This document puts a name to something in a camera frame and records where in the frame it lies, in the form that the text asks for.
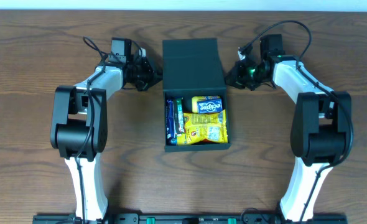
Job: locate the yellow candy bag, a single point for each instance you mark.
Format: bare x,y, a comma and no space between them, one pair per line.
204,126

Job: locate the dark green box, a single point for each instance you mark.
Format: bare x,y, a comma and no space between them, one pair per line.
192,67

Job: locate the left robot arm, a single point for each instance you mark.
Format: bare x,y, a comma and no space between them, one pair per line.
79,128

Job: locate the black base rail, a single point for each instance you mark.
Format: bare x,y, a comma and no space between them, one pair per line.
133,218

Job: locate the purple dairy milk bar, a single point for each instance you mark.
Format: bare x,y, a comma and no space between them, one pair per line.
170,120

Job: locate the blue eclipse mint tin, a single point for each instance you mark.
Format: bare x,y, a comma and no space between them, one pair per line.
210,106

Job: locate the blue oreo cookie pack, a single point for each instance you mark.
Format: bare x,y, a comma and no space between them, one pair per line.
172,141

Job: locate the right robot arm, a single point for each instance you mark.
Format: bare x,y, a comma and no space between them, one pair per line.
321,134

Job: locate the yellow candy roll tube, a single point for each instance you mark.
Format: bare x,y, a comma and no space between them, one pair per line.
196,99

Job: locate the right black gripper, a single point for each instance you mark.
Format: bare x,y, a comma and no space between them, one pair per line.
243,74

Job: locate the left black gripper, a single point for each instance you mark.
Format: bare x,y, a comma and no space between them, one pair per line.
145,74

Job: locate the green chocolate bar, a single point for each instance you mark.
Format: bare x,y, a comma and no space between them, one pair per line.
178,116

